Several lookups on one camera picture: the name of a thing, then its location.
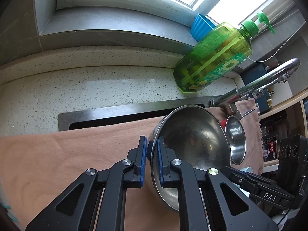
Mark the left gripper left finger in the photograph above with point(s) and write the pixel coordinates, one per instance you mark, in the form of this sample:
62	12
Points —
96	199

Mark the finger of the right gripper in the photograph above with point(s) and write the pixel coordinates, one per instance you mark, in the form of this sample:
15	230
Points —
260	188

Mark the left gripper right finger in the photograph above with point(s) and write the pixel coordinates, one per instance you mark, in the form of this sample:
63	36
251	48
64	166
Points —
208	200

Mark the red steel-lined small bowl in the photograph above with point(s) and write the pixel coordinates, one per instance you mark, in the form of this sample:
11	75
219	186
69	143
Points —
236	137

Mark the large stainless steel bowl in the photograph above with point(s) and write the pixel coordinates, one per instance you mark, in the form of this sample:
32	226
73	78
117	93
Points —
196	136

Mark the chrome kitchen faucet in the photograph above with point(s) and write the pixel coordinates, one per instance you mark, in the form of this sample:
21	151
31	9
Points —
278	75

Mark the pale green ceramic bowl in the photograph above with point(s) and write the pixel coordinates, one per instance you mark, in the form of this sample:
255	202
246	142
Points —
246	169

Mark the wooden shelf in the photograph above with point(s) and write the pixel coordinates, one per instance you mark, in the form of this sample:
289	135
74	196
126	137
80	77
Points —
284	120

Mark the pink towel mat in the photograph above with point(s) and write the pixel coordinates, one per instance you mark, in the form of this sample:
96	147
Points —
35	169

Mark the green dish soap bottle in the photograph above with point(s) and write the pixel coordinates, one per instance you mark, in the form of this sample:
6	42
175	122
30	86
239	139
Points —
220	51

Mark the blue plastic cup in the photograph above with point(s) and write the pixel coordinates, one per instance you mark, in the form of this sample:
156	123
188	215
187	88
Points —
201	27

